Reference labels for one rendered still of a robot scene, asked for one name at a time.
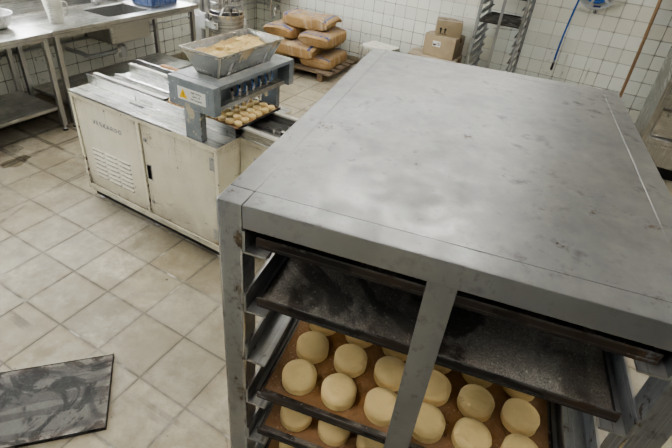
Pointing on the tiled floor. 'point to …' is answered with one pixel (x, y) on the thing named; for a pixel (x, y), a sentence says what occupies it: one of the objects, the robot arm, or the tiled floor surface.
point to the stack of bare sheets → (54, 401)
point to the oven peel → (658, 0)
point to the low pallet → (323, 70)
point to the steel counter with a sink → (103, 9)
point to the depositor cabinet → (155, 161)
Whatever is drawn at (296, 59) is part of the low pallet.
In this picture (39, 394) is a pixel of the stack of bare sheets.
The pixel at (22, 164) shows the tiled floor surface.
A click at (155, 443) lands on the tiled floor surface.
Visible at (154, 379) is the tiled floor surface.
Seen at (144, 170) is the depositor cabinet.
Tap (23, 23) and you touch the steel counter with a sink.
